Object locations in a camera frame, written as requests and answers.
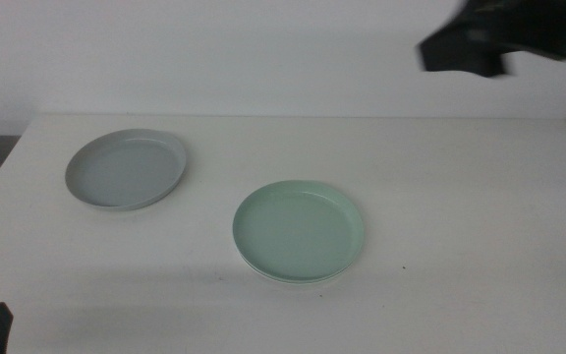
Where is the grey shallow bowl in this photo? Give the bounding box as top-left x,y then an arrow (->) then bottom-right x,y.
64,128 -> 189,212

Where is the green shallow bowl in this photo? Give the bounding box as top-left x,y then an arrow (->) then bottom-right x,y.
231,179 -> 366,283

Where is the white shallow bowl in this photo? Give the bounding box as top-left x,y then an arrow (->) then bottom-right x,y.
241,258 -> 353,286

